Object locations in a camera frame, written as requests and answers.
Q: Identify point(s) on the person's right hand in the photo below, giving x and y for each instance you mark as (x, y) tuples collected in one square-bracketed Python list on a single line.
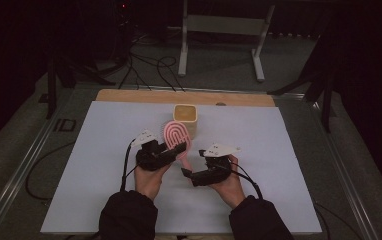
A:
[(230, 191)]

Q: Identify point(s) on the person's left hand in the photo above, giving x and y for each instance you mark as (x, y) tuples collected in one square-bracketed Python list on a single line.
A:
[(149, 183)]

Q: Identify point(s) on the metal floor rail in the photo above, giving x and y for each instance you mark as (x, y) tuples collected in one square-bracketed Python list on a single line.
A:
[(22, 166), (349, 170)]

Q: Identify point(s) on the wooden table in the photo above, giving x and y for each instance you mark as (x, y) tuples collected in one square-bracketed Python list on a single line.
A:
[(165, 96)]

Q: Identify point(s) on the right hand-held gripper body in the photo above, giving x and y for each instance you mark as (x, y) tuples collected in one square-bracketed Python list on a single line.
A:
[(217, 166)]

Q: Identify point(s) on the grey metal stand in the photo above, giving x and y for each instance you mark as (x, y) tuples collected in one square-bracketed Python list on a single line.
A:
[(224, 25)]

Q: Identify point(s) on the white table mat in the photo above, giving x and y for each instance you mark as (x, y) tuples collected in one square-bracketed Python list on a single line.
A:
[(245, 130)]

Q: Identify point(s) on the pink hairbrush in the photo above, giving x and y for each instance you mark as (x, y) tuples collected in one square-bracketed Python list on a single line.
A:
[(175, 135)]

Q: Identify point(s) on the cream square cup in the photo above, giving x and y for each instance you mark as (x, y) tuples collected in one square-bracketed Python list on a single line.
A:
[(185, 113)]

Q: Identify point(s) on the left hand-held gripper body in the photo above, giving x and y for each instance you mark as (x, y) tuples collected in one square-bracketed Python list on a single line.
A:
[(152, 156)]

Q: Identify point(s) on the dark tripod stand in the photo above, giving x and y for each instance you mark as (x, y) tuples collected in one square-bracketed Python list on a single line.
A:
[(327, 103), (51, 90)]

